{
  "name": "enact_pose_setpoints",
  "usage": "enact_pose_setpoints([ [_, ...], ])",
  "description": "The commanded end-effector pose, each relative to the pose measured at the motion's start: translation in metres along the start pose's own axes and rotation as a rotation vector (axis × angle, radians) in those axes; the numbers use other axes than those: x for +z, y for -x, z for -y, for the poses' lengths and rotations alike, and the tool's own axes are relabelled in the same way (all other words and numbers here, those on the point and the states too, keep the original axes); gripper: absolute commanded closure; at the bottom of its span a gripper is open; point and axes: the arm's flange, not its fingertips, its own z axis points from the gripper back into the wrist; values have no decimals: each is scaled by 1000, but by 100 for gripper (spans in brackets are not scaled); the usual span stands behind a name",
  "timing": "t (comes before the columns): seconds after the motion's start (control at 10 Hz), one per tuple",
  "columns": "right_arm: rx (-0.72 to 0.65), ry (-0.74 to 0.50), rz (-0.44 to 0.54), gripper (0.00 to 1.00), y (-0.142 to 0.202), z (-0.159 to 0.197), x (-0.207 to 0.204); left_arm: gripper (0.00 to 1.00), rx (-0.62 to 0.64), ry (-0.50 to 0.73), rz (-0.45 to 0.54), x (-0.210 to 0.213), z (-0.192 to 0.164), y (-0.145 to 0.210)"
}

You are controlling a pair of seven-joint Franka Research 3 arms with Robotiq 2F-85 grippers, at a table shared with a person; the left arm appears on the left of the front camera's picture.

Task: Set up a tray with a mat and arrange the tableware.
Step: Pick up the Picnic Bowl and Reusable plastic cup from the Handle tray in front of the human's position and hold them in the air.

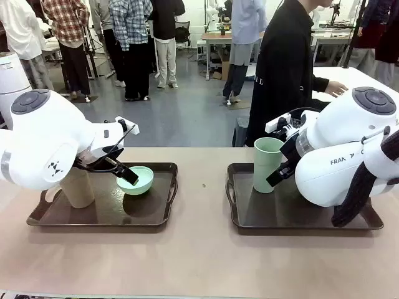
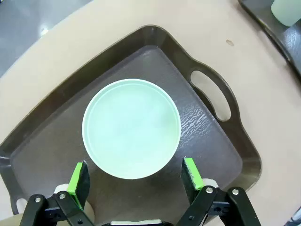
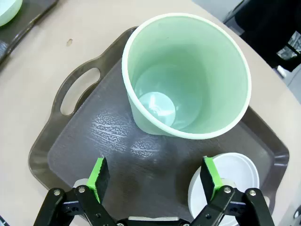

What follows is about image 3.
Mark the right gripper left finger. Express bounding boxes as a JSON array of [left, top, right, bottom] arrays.
[[32, 156, 118, 226]]

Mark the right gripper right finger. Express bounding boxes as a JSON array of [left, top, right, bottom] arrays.
[[190, 156, 276, 226]]

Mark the white plastic bowl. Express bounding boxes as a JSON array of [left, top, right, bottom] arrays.
[[187, 152, 261, 226]]

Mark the pale green plastic cup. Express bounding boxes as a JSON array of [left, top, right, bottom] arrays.
[[121, 13, 252, 140]]

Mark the pale green plastic bowl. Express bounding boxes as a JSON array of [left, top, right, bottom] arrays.
[[0, 0, 24, 27]]

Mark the dark background equipment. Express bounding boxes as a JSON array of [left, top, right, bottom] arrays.
[[223, 0, 301, 73]]

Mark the dark brown handled tray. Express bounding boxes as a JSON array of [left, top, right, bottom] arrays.
[[28, 25, 290, 221], [0, 0, 59, 69]]

